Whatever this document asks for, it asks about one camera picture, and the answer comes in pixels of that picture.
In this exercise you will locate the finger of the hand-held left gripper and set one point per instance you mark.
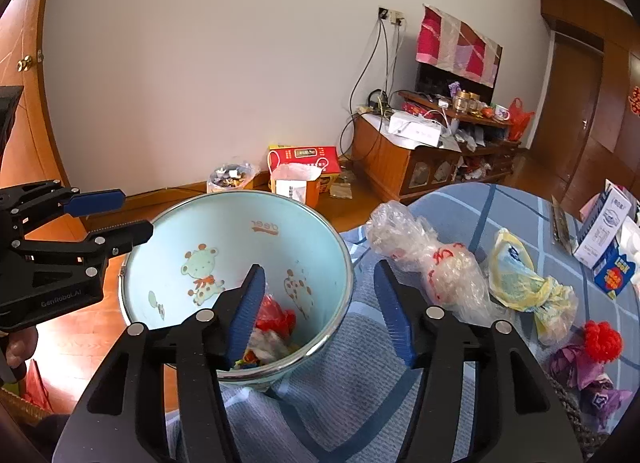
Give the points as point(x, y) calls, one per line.
point(95, 203)
point(125, 235)

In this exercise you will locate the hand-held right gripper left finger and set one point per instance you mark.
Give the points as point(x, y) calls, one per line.
point(245, 315)

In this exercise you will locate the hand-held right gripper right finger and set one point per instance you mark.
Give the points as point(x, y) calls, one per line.
point(395, 313)

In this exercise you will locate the red plastic bag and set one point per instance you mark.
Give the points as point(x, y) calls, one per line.
point(272, 315)

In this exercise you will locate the orange blue snack wrapper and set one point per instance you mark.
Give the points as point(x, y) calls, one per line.
point(246, 359)

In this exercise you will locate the clear plastic bag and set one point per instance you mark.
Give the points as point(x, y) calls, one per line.
point(440, 263)

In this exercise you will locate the light blue trash bin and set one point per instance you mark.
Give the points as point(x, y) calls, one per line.
point(210, 223)

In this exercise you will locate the white yellow plastic bag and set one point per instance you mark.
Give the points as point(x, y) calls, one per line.
point(515, 283)

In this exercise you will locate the purple wrapper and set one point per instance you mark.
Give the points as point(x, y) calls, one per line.
point(575, 368)

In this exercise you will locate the red knitted flower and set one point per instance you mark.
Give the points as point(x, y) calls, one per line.
point(602, 343)

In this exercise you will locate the black knitted cloth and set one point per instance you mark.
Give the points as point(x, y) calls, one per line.
point(575, 425)

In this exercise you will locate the person's left hand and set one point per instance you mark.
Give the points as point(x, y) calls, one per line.
point(22, 345)

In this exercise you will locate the red paper bag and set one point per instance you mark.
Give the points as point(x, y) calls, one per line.
point(37, 388)

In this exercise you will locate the blue plaid tablecloth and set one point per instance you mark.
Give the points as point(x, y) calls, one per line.
point(350, 418)

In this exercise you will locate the wooden door with hinge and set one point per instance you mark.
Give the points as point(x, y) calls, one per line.
point(30, 108)

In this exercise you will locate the small full waste basket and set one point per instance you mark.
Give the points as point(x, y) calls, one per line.
point(230, 178)

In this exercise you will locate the orange white paper bag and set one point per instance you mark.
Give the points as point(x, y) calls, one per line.
point(295, 188)

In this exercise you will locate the wooden television cabinet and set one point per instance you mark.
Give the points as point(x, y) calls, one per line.
point(380, 163)

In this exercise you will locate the red cardboard box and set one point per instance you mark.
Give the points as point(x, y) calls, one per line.
point(305, 155)

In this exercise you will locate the white flat box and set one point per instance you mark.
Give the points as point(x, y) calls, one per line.
point(415, 130)

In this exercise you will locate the dark snack packet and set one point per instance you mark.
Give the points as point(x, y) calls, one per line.
point(562, 228)

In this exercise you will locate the glass jar gold lid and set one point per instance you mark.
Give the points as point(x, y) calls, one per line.
point(461, 102)
point(475, 101)

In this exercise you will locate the blue milk carton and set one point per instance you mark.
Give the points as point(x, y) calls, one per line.
point(615, 275)

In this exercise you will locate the white milk carton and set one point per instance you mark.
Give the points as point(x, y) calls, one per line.
point(602, 228)

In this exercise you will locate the white patterned mug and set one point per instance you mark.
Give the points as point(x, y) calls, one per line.
point(500, 114)

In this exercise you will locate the orange plastic bag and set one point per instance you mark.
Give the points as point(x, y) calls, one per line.
point(520, 120)

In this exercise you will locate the black television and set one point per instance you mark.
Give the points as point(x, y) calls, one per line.
point(435, 78)

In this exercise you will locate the brown wooden door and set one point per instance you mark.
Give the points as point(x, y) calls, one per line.
point(565, 108)

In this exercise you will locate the pink patchwork cover cloth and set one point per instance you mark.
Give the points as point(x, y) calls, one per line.
point(450, 43)

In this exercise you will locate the brown wooden wardrobe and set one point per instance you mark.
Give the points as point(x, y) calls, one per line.
point(620, 143)

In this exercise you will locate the red paper decoration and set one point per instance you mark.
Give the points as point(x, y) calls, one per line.
point(636, 100)

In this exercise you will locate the wall socket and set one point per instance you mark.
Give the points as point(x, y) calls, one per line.
point(396, 17)

